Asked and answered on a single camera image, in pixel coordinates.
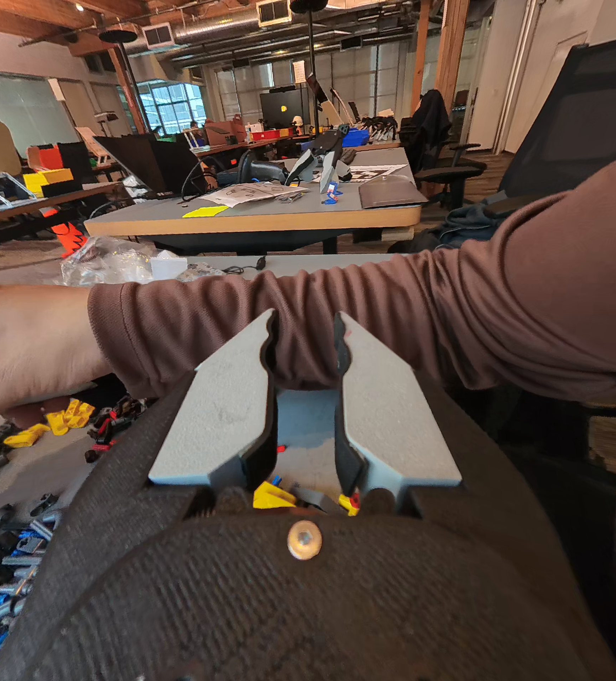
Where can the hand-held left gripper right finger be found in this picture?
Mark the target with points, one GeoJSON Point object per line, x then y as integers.
{"type": "Point", "coordinates": [393, 426]}

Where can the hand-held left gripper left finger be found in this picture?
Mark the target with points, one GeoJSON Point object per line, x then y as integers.
{"type": "Point", "coordinates": [218, 420]}

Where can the yellow and grey brick assembly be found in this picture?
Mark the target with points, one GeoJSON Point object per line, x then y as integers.
{"type": "Point", "coordinates": [271, 496]}

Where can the pile of black red pins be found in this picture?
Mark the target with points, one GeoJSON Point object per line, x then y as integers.
{"type": "Point", "coordinates": [106, 424]}

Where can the pile of blue grey connectors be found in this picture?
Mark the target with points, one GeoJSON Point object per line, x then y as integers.
{"type": "Point", "coordinates": [10, 575]}

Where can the person's right forearm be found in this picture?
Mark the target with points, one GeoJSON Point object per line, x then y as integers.
{"type": "Point", "coordinates": [478, 298]}

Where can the grey desk with wooden edge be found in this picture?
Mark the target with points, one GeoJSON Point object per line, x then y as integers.
{"type": "Point", "coordinates": [308, 426]}

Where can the person's right hand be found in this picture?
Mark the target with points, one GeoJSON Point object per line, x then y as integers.
{"type": "Point", "coordinates": [21, 346]}

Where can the pile of yellow angled beams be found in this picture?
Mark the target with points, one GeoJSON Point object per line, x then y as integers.
{"type": "Point", "coordinates": [69, 415]}

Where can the large crumpled plastic bag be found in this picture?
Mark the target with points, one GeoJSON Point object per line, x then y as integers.
{"type": "Point", "coordinates": [106, 261]}

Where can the black computer monitor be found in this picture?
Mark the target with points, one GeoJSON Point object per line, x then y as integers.
{"type": "Point", "coordinates": [159, 165]}

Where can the black office chair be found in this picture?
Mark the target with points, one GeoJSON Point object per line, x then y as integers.
{"type": "Point", "coordinates": [595, 106]}
{"type": "Point", "coordinates": [436, 128]}

